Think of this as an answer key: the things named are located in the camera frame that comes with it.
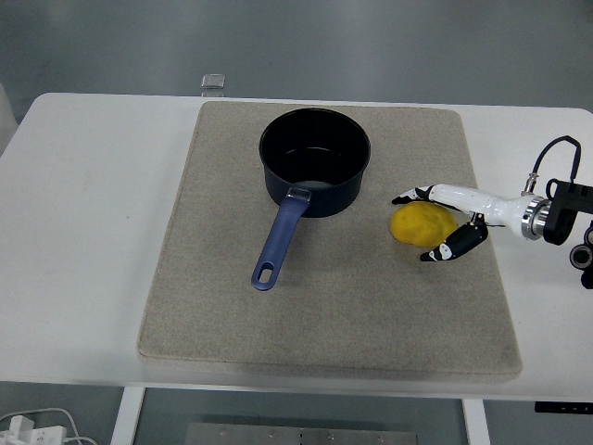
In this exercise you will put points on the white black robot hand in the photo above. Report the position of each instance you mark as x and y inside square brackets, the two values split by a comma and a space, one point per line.
[468, 198]

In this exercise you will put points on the beige fabric mat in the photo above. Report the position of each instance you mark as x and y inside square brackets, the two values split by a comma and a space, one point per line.
[324, 315]

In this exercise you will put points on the white table leg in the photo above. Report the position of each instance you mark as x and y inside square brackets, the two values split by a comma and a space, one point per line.
[126, 417]
[476, 424]

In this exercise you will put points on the black table control panel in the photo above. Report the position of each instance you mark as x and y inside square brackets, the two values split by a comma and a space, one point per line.
[558, 407]

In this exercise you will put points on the white power strip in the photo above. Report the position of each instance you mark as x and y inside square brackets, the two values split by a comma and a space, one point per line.
[32, 434]

